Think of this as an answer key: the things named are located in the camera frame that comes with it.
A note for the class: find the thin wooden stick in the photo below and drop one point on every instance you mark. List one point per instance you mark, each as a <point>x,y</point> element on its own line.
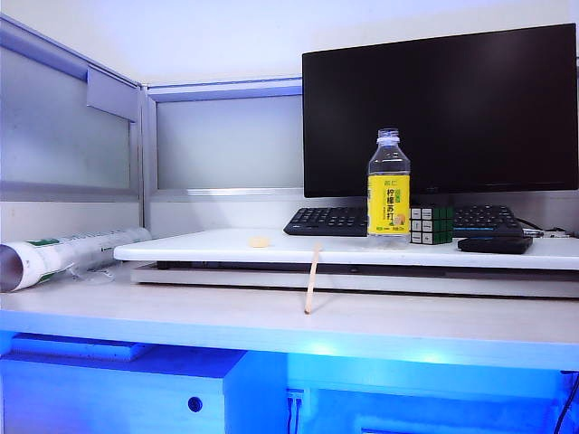
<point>312,278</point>

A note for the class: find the pale yellow bottle cap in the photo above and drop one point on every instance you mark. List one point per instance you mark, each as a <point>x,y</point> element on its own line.
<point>258,242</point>

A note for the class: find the clear bottle with yellow label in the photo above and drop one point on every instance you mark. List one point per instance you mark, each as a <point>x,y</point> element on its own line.
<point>389,208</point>

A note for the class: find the black computer keyboard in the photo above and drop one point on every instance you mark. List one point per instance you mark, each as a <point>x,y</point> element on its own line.
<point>325,221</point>

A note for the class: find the grey riser base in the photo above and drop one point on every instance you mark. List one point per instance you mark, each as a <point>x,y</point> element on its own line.
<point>226,276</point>

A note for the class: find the white desk riser board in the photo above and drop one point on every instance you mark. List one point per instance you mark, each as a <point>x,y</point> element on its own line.
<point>203,251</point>

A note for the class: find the Rubik's cube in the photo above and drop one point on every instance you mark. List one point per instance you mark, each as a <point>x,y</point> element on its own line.
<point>432,225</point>

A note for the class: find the grey cubicle partition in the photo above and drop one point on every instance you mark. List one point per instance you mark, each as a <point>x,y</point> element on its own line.
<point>147,158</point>

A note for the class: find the black computer monitor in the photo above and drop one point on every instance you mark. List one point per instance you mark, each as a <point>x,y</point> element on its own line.
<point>429,113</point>

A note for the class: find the black smartphone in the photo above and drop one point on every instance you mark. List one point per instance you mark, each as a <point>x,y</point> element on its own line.
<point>495,244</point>

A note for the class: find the grey partition label plate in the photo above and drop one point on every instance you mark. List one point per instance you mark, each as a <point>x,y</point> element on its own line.
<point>111,92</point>

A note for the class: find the white under-desk cabinet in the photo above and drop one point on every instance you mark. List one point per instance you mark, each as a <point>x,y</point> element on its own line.
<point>113,398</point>

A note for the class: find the white rolled paper tube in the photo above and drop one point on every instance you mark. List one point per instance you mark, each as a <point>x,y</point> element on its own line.
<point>40,262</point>

